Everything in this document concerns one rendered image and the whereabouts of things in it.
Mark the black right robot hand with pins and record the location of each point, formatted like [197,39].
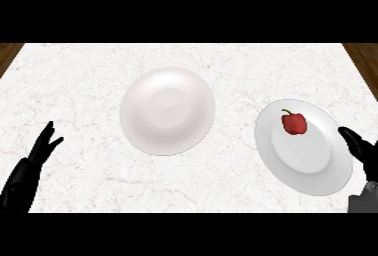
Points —
[367,151]

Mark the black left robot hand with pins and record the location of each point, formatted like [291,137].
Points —
[23,180]

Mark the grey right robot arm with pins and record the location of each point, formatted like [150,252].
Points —
[365,199]

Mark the white flat-rimmed plate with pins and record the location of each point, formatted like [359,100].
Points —
[303,150]

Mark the red bell pepper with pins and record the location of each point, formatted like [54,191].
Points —
[294,123]

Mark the large white plate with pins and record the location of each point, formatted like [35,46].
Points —
[167,111]

